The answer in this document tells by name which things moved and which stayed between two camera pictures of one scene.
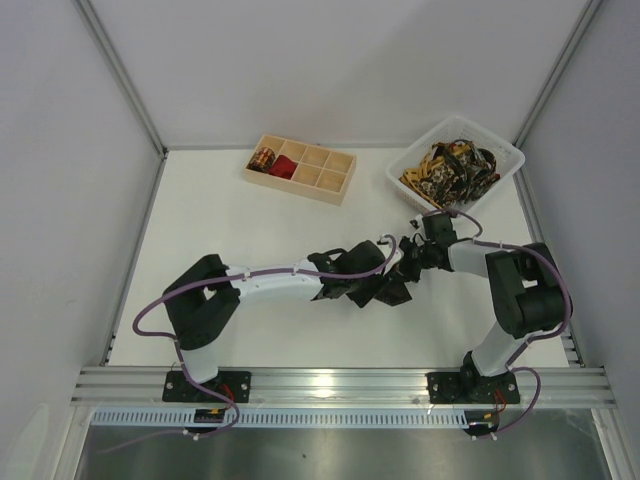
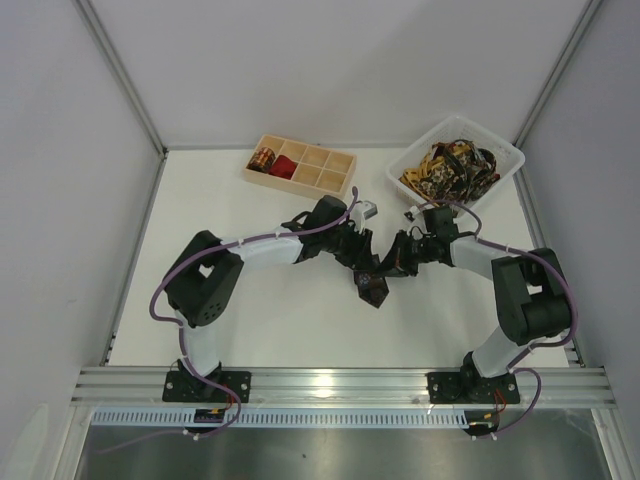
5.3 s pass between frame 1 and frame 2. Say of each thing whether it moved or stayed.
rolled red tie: stayed
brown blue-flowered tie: moved
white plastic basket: stayed
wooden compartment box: stayed
